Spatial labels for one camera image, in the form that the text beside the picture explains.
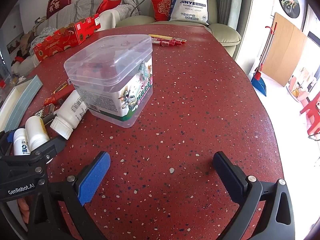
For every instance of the wooden board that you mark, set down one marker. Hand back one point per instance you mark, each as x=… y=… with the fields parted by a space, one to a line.
x=285 y=52

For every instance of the red patterned cushion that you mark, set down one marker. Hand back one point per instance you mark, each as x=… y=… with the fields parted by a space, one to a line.
x=161 y=8

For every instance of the narrow red case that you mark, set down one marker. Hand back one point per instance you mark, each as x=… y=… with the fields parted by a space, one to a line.
x=63 y=92

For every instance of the grey striped sofa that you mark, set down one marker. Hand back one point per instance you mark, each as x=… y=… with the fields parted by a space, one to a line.
x=75 y=7

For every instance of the round black wall decoration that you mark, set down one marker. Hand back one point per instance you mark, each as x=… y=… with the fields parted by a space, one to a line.
x=289 y=2

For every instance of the red cushion gold characters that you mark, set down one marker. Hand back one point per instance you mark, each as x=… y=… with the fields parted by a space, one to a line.
x=59 y=2

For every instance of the clear bag red tag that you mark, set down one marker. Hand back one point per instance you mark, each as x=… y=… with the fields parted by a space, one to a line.
x=2 y=83

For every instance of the plain red cushion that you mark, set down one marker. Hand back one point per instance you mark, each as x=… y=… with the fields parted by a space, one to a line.
x=107 y=6

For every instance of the pink children's toy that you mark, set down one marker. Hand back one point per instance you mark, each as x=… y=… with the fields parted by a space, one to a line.
x=302 y=85

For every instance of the red plastic stool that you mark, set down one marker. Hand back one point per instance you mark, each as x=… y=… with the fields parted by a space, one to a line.
x=312 y=115

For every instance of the white bottle yellow label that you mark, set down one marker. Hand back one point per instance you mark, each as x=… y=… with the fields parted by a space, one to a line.
x=36 y=132

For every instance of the dark ornate case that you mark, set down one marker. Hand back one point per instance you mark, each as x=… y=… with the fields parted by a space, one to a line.
x=43 y=111

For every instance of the red cardboard fruit box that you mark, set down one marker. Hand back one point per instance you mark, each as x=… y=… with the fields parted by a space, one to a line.
x=67 y=36

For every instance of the landscape painting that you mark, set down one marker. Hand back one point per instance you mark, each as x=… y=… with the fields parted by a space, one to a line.
x=15 y=43

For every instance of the yellow blade box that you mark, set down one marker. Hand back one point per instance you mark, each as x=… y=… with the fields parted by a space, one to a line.
x=61 y=87

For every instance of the grey vertical radiator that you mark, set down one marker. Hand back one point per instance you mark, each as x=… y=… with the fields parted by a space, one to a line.
x=226 y=0

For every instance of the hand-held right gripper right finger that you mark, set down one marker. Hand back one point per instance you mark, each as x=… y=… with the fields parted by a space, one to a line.
x=227 y=177

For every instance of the large white bottle barcode label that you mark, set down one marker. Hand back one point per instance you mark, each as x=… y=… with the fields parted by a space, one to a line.
x=70 y=112

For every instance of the blue dustpan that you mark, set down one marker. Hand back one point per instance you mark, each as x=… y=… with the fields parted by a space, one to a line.
x=258 y=85

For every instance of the white bottle blue logo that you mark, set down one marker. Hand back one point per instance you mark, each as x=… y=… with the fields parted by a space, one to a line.
x=21 y=142

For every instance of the yellow pen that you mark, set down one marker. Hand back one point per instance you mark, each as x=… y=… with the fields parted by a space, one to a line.
x=160 y=36

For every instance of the grey blue crumpled cloth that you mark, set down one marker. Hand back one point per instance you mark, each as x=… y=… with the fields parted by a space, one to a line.
x=48 y=31

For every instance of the pile of dark clothes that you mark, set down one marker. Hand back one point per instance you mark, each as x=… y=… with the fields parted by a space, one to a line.
x=26 y=42

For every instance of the clear plastic box cartoon label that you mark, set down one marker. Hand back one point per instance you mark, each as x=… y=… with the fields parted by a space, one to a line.
x=107 y=80

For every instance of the white blue tote bag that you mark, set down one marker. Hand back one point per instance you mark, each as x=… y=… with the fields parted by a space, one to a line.
x=190 y=6

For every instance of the shallow white tray box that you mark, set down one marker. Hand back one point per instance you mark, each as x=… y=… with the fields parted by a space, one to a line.
x=17 y=97

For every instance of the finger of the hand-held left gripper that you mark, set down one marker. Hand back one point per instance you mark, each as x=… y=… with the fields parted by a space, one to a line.
x=5 y=142
x=50 y=146

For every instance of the person's left hand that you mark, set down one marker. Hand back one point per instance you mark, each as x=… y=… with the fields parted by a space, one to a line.
x=23 y=207

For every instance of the pale green armchair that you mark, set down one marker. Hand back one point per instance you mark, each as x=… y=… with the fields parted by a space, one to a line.
x=220 y=30

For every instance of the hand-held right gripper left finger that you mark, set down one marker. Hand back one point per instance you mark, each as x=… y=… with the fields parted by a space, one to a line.
x=96 y=177

